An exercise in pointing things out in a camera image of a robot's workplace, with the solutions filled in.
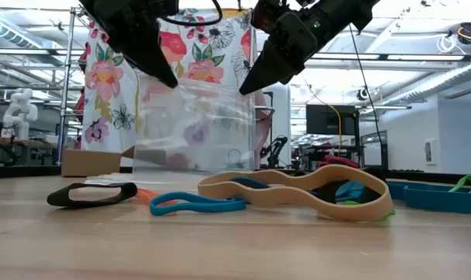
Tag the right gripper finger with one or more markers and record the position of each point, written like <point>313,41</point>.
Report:
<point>266,70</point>

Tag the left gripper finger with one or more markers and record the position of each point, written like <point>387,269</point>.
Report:
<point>150,58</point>

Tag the clear zip bag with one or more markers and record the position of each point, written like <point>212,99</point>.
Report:
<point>192,128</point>

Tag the thin blue rubber band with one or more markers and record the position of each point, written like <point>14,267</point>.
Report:
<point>196,208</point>

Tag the wide black rubber band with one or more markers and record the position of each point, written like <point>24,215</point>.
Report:
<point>64,200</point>

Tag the large blue rubber band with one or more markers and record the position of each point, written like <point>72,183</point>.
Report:
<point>433,198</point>

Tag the black background robot arm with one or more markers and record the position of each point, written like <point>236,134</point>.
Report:
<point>274,151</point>

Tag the large tan rubber band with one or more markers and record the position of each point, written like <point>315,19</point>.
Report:
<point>282,198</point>

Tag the orange rubber band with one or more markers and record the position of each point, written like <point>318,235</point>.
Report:
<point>148,195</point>

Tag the floral print curtain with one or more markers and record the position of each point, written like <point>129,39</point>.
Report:
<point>107,78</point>

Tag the pink hanging cloth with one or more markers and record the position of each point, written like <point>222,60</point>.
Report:
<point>262,136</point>

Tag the black monitor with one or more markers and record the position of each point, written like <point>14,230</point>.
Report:
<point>329,120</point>

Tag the red hanging cloth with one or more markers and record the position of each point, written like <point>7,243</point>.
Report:
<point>80,109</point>

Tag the ceiling light strip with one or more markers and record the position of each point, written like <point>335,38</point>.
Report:
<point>375,56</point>

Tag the small black round fixture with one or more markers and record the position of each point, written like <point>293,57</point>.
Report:
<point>360,94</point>

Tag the red resistance band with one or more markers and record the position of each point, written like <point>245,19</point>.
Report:
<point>342,160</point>

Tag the open cardboard box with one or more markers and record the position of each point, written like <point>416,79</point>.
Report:
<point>88,163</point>

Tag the stack of clear bags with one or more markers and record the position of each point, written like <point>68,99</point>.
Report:
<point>115,179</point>

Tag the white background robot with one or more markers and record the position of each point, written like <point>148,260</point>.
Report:
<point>19,113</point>

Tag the black background desk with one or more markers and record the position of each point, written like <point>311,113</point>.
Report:
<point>384,155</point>

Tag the background workbench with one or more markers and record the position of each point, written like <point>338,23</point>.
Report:
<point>33,145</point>

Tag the black round ceiling device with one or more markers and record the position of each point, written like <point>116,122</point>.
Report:
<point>468,31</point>

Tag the silver ventilation duct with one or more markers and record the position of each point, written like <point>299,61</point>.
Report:
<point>445,79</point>
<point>2,25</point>

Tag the white wall box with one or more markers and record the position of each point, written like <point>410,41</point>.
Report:
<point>430,151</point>

